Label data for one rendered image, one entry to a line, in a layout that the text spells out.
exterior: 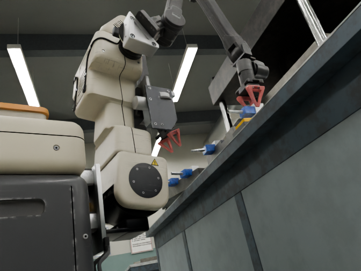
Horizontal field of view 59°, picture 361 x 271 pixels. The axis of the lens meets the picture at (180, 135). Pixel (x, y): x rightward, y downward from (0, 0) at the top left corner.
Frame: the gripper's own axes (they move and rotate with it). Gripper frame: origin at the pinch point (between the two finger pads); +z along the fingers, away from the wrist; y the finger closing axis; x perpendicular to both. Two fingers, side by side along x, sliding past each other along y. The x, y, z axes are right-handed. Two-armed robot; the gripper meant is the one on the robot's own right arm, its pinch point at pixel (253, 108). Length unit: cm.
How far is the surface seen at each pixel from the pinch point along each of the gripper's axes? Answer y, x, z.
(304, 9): 19, -59, -75
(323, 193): -31, 9, 38
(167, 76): 445, -114, -320
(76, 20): 309, 67, -314
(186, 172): 33.7, 15.9, 13.2
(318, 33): 17, -61, -57
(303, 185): -26.2, 8.9, 34.9
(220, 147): 12.9, 8.9, 9.8
